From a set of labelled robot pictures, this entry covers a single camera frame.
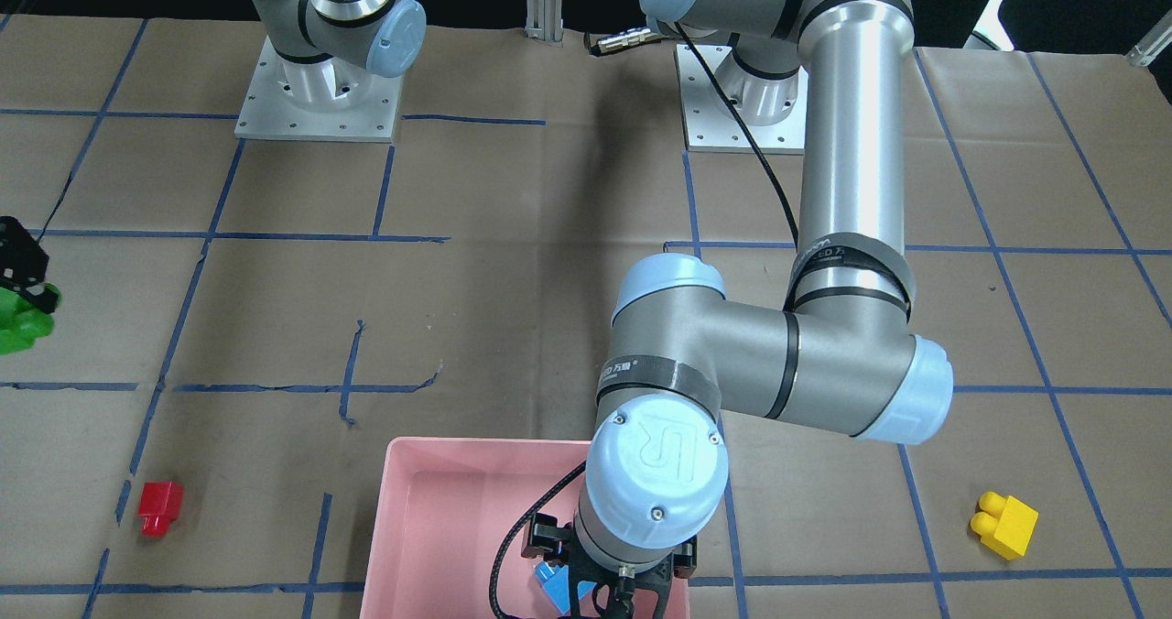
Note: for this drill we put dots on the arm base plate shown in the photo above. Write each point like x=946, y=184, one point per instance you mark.
x=775, y=112
x=328, y=101

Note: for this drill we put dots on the red toy block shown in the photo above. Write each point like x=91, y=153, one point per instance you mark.
x=159, y=507

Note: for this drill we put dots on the green toy block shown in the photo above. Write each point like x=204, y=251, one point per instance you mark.
x=22, y=324

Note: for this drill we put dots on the aluminium frame post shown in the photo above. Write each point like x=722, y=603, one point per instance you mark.
x=544, y=21

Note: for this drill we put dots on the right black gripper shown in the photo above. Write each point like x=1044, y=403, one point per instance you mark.
x=20, y=257

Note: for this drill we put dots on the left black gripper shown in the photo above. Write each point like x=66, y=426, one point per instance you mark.
x=548, y=539

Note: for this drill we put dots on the blue toy block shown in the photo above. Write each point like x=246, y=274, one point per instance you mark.
x=554, y=581

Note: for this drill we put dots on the silver cable connector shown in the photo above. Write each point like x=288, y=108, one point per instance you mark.
x=604, y=45

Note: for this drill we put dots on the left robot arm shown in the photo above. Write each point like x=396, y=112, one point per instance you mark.
x=838, y=357

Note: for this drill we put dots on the yellow toy block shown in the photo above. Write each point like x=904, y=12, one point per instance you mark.
x=1004, y=524

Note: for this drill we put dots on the pink plastic box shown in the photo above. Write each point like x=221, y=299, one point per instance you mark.
x=445, y=505

